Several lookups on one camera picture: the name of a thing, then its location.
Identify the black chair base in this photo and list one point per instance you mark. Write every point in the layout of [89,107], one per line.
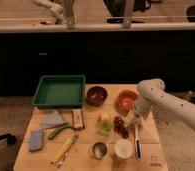
[11,139]

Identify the blue sponge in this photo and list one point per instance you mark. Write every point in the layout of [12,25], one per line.
[36,141]

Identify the yellow handled utensil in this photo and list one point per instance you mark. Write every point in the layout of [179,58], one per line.
[63,149]

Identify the white cup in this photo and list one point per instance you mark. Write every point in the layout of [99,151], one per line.
[122,149]

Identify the dark maroon bowl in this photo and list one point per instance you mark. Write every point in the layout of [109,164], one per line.
[96,96]

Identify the green plastic tray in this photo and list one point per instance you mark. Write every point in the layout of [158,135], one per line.
[60,92]

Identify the yellow green toy fruit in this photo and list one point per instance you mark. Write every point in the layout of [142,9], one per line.
[104,124]

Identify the light blue cloth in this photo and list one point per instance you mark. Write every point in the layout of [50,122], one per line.
[52,120]

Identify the orange bowl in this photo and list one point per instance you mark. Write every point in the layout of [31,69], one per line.
[125,101]

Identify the dark red grape bunch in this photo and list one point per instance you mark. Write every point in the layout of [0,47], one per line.
[120,127]

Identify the wooden block with stripe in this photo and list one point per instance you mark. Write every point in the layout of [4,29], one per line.
[78,122]

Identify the green vegetable toy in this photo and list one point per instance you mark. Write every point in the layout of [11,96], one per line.
[56,131]

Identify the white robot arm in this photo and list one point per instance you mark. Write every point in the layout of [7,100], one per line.
[152,92]

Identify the small metal cup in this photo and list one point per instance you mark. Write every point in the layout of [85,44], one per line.
[99,150]

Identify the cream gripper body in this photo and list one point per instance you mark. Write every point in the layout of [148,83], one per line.
[132,119]

